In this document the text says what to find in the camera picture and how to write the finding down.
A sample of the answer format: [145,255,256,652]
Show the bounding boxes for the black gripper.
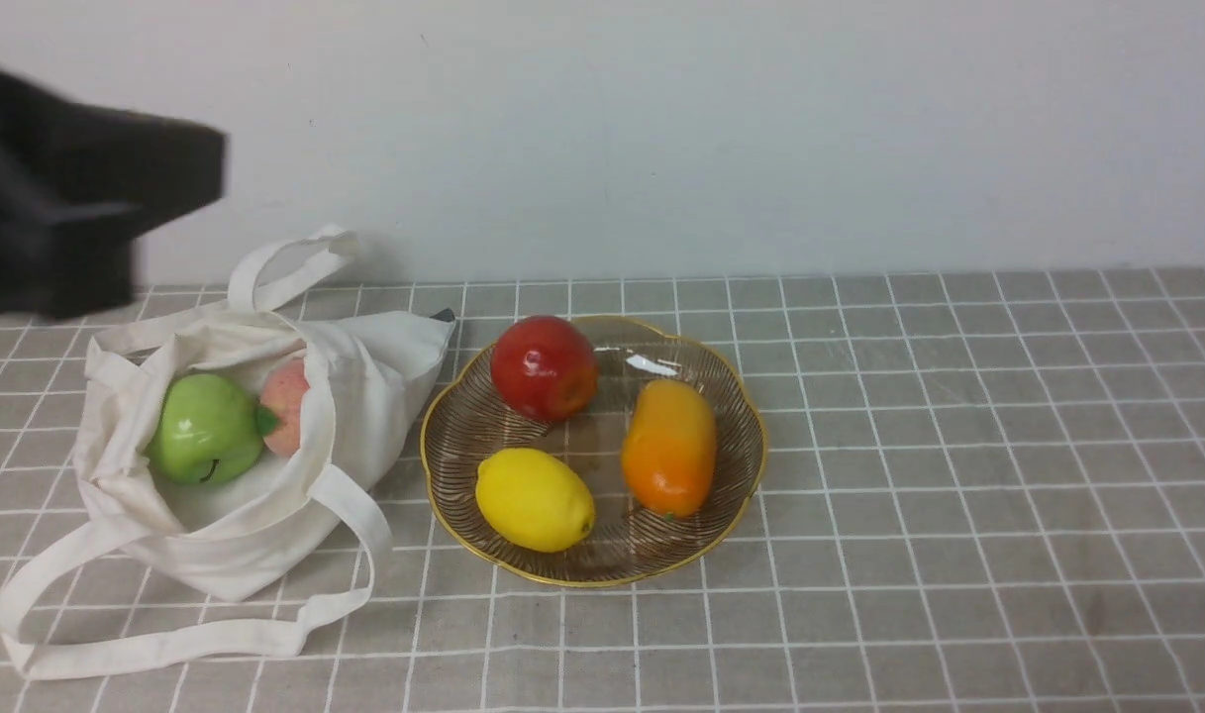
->
[0,67,228,322]

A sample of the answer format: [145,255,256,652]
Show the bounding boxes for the grey checkered tablecloth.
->
[0,269,1205,712]

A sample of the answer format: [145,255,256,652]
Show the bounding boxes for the pink peach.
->
[259,357,311,458]

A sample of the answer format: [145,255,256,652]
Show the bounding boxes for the gold rimmed glass bowl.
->
[418,316,769,588]

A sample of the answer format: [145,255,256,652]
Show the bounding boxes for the orange mango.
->
[621,379,717,520]

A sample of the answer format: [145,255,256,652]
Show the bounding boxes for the green apple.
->
[147,371,265,484]

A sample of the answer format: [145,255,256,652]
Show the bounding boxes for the white cloth tote bag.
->
[0,226,455,680]

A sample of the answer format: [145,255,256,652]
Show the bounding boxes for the red apple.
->
[489,316,599,423]

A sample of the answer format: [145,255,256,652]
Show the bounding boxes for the yellow lemon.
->
[475,448,596,554]

